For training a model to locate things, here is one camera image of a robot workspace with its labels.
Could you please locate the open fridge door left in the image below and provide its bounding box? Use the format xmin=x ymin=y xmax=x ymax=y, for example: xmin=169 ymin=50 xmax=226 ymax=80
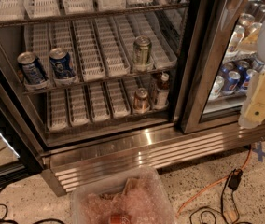
xmin=0 ymin=70 xmax=42 ymax=188

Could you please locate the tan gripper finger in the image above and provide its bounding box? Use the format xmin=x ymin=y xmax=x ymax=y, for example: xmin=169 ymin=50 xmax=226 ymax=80
xmin=238 ymin=72 xmax=265 ymax=129

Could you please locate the clear plastic bin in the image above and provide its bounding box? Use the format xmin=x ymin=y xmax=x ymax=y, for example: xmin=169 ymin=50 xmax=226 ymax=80
xmin=71 ymin=166 xmax=176 ymax=224

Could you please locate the bronze can bottom shelf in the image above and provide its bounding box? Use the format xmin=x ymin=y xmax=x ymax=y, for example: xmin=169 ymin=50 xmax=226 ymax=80
xmin=133 ymin=88 xmax=149 ymax=113

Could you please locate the black power adapter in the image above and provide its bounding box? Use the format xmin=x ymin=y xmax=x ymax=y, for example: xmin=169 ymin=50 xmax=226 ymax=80
xmin=228 ymin=169 xmax=243 ymax=191

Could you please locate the stainless fridge base grille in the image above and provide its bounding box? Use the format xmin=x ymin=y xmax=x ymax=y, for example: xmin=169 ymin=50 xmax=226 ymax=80
xmin=41 ymin=120 xmax=265 ymax=196

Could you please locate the black cable left floor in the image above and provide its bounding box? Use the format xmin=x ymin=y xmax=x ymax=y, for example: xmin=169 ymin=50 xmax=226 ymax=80
xmin=0 ymin=184 xmax=65 ymax=224

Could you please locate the blue tape cross mark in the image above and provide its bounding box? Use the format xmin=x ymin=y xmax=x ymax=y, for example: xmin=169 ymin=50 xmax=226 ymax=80
xmin=253 ymin=142 xmax=265 ymax=162

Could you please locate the orange extension cable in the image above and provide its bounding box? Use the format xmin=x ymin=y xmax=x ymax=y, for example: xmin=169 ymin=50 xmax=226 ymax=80
xmin=175 ymin=145 xmax=254 ymax=217

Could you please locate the red soda can in bin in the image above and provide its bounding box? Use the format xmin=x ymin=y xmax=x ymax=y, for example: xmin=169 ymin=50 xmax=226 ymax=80
xmin=109 ymin=214 xmax=131 ymax=224

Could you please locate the fridge glass door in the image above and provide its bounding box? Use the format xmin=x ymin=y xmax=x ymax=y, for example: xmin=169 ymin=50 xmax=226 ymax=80
xmin=181 ymin=0 xmax=265 ymax=133

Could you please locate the blue pepsi can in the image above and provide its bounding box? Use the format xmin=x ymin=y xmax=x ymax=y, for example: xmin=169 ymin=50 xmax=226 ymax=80
xmin=49 ymin=48 xmax=77 ymax=79
xmin=17 ymin=51 xmax=48 ymax=85
xmin=221 ymin=71 xmax=241 ymax=95

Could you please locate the blue pepsi can behind glass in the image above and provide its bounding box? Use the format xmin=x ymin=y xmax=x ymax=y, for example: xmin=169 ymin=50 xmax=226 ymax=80
xmin=221 ymin=71 xmax=241 ymax=95

